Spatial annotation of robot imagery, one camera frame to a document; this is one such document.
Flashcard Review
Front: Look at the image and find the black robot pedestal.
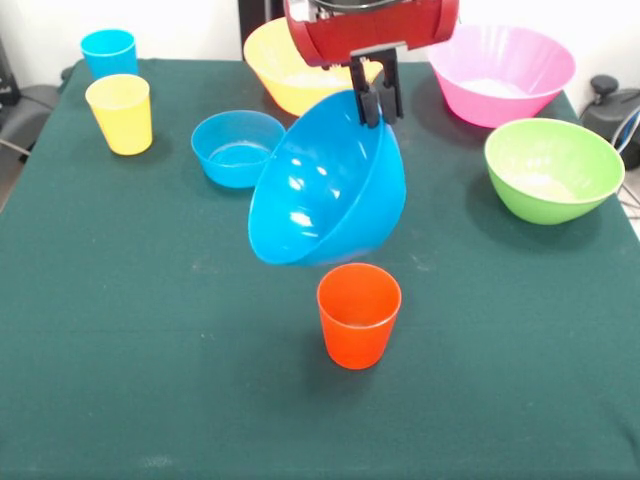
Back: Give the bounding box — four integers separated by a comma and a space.
238, 0, 287, 39

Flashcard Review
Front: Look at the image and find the gray pedestal foot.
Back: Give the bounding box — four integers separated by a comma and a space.
0, 82, 66, 151
579, 74, 640, 169

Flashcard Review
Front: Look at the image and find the red-orange plastic cup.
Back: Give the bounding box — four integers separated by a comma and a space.
316, 263, 403, 371

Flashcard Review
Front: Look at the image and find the lime green plastic bowl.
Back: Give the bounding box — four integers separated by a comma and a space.
483, 117, 626, 226

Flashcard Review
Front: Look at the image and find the yellow plastic cup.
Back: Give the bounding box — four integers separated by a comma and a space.
84, 73, 153, 156

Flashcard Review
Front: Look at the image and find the dark green tablecloth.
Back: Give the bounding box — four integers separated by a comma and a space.
0, 58, 640, 480

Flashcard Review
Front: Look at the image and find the large blue plastic bowl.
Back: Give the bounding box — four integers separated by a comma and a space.
248, 89, 408, 268

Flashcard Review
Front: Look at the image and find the orange plastic bowl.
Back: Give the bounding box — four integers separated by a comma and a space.
243, 18, 384, 117

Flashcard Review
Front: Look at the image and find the magenta pink plastic bowl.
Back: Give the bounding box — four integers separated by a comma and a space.
427, 24, 577, 129

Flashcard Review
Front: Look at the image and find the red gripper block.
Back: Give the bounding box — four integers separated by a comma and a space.
283, 0, 460, 127

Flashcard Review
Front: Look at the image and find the medium translucent blue bowl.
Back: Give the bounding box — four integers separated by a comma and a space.
190, 110, 287, 190

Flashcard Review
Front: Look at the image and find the tangle of floor cables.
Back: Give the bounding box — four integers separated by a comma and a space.
612, 107, 640, 211

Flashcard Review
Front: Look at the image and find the light blue plastic cup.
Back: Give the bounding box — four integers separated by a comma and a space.
79, 28, 140, 80

